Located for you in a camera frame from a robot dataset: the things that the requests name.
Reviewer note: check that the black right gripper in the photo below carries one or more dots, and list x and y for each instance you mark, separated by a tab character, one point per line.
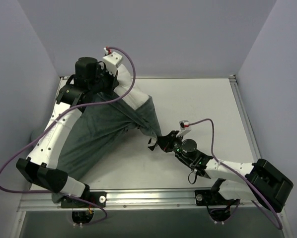
171	141

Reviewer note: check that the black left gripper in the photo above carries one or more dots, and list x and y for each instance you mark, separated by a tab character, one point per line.
112	83

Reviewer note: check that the white pillow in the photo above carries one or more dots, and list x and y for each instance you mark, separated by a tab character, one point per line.
135	98

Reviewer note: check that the dark green pillowcase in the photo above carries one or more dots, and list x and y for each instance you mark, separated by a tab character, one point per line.
101	128

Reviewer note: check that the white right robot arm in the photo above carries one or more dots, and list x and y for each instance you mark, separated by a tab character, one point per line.
260	181

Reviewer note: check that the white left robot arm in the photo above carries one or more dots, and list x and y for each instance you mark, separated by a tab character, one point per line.
40	167

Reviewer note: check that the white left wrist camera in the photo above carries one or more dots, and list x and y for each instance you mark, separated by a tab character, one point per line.
112	62

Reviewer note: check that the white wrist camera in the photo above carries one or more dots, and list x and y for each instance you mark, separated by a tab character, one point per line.
112	62
184	128

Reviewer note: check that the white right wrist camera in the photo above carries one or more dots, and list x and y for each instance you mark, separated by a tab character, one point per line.
184	128

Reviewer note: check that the aluminium front frame rail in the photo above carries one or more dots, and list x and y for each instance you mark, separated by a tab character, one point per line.
133	197

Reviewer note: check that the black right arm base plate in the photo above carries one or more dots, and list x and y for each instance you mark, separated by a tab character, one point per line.
206	197

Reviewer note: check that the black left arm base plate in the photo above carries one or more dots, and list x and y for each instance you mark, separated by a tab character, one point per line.
96	197

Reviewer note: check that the aluminium right side rail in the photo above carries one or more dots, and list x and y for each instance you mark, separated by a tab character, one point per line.
244	118

